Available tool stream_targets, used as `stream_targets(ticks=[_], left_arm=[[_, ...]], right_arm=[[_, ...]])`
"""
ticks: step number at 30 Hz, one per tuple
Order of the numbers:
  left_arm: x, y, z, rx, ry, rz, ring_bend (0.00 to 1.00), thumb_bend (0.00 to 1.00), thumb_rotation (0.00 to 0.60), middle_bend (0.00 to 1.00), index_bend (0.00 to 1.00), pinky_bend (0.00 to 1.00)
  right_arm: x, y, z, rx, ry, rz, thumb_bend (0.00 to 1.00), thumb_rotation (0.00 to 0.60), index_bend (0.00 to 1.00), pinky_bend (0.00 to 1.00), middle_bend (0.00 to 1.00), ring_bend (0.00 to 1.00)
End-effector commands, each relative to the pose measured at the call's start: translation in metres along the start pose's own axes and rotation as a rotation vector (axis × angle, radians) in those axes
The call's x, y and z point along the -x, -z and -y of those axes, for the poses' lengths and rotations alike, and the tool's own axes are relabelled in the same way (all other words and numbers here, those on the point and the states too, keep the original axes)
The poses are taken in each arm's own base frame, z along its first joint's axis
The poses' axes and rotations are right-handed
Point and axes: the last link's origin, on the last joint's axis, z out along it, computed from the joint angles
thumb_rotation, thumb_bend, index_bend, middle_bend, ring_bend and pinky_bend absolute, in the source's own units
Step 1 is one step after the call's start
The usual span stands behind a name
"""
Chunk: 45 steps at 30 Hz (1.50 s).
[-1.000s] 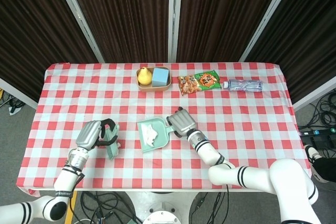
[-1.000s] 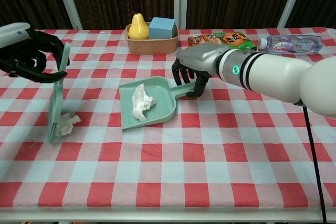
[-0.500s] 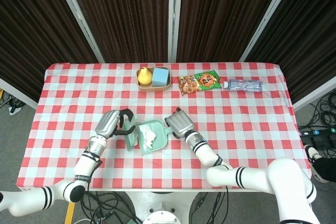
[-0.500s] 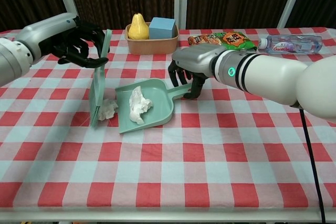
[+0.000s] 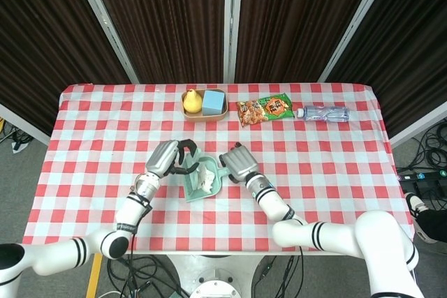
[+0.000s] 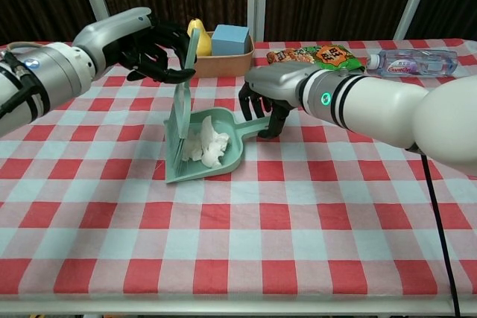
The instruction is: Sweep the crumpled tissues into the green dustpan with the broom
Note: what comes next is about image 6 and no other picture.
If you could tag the green plastic dustpan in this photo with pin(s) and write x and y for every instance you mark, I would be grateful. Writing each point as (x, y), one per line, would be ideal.
(201, 173)

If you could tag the blue foam cube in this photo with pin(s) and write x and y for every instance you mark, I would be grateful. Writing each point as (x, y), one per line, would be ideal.
(229, 40)

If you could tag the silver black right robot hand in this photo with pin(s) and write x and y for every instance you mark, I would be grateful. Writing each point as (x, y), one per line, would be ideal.
(275, 81)

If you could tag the green plastic hand brush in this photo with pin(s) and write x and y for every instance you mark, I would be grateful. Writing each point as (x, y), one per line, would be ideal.
(182, 109)

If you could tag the red white checkered tablecloth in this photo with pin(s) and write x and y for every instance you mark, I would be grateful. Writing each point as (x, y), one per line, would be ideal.
(261, 221)

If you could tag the brown oval paper box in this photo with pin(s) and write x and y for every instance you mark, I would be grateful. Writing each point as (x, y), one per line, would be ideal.
(223, 65)

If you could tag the yellow toy pear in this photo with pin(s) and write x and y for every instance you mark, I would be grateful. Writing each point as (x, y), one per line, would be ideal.
(203, 40)

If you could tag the white tissue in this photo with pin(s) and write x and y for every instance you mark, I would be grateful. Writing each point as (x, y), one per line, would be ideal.
(216, 152)
(208, 128)

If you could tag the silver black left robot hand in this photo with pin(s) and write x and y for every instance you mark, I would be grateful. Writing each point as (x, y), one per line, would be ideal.
(112, 35)

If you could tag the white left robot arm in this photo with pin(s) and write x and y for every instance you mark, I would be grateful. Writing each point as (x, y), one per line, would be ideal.
(56, 72)

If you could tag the orange green snack bag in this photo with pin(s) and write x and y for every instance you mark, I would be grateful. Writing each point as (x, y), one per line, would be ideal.
(328, 55)

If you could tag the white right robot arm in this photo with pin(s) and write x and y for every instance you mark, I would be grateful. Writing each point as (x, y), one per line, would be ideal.
(391, 109)

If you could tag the clear plastic water bottle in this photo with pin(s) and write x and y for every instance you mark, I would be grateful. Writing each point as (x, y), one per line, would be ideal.
(410, 63)

